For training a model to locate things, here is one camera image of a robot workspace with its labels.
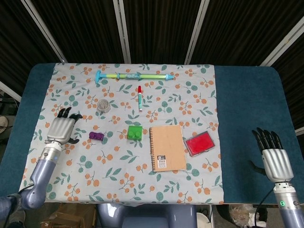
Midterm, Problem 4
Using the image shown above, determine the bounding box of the floral print tablecloth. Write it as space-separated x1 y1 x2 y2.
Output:
18 62 225 205

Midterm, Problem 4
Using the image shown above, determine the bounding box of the brown spiral notebook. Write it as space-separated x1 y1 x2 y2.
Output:
149 124 188 173

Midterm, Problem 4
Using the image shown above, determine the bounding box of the white partition frame post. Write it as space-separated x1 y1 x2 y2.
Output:
259 22 304 67
113 0 132 64
0 81 22 103
23 0 67 63
183 0 210 64

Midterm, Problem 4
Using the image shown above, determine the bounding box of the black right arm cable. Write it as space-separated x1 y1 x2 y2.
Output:
254 187 276 228

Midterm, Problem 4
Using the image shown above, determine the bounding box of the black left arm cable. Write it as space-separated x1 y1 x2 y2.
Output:
17 184 37 193

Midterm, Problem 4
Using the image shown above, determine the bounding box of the green toy brick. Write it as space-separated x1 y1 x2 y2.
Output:
127 125 144 140

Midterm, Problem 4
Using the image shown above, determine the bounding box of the blue-grey robot torso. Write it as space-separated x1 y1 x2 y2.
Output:
96 203 198 228

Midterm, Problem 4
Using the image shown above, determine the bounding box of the dark pleated screen panel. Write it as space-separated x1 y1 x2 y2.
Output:
189 0 304 67
123 0 203 64
0 0 63 86
30 0 126 64

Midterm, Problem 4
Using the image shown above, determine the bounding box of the clear jar of small clips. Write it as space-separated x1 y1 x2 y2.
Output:
96 99 112 113

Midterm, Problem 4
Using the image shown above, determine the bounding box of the purple toy brick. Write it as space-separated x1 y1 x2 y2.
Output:
89 131 105 141

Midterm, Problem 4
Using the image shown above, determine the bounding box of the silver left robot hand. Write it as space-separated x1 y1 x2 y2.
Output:
45 106 83 145

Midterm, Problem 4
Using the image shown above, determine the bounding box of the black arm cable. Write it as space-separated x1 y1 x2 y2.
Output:
254 187 276 228
17 184 37 193

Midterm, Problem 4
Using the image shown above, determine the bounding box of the green marker with red cap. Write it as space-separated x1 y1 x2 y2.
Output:
137 85 144 112

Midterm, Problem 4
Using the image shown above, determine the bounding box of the red ink pad case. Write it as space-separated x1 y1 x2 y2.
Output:
184 130 216 157

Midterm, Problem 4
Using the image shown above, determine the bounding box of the teal table cover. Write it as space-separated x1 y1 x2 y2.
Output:
0 63 304 205

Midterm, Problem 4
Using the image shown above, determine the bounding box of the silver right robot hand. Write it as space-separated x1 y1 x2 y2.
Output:
248 127 295 183

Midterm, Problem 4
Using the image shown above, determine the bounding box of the white plastic bucket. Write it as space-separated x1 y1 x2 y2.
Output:
196 212 211 228

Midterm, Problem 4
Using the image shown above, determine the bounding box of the green and blue water squirter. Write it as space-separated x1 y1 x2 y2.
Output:
95 70 175 84

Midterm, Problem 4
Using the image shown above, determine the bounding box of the brown cardboard box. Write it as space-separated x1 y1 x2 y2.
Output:
48 203 97 228

